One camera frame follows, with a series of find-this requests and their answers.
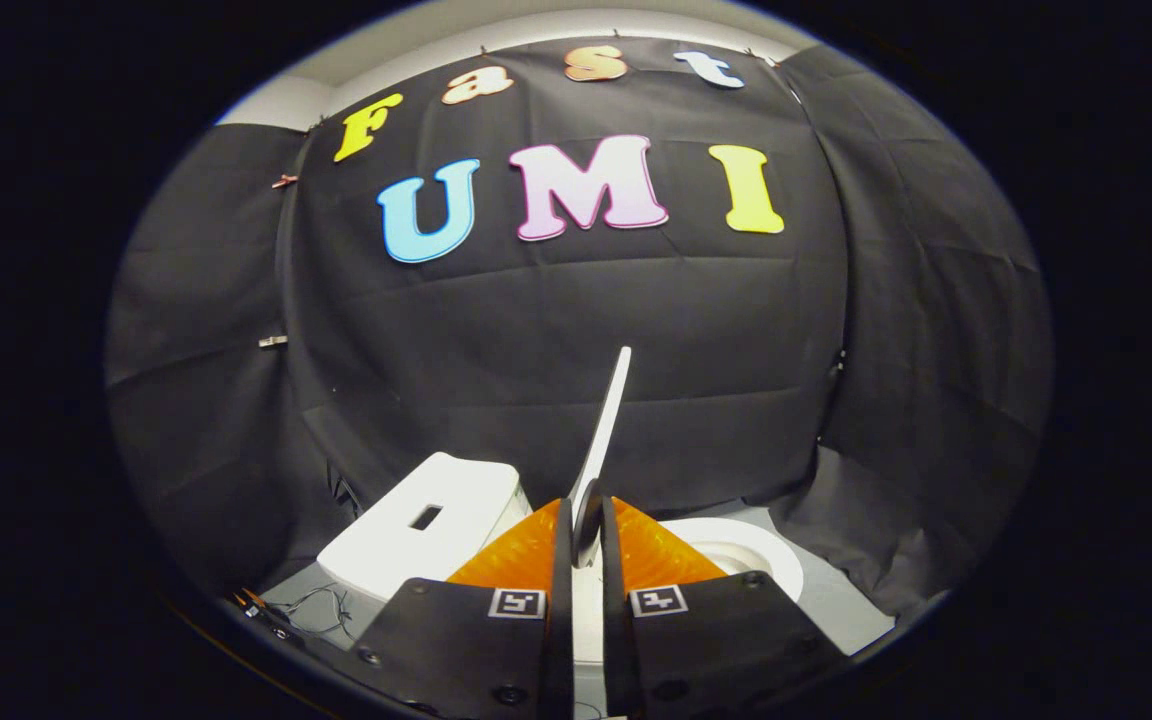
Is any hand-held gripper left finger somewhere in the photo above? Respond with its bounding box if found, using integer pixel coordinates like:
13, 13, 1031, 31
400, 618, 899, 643
351, 498, 574, 720

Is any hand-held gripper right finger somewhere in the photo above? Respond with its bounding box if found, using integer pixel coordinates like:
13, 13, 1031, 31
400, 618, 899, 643
601, 497, 852, 720

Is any black lid lifter tab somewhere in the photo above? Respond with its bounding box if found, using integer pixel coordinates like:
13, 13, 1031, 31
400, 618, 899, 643
573, 479, 606, 569

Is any white toilet lid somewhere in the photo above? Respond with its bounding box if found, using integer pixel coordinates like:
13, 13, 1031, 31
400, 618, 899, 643
566, 346, 633, 569

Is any white toilet bowl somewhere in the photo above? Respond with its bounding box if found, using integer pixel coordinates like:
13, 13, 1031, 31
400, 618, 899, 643
573, 516, 806, 701

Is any black backdrop cloth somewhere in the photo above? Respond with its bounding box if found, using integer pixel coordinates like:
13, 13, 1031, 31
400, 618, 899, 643
104, 38, 1052, 623

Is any tangle of black cables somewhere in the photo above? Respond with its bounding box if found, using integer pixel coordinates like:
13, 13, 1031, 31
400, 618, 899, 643
234, 584, 359, 643

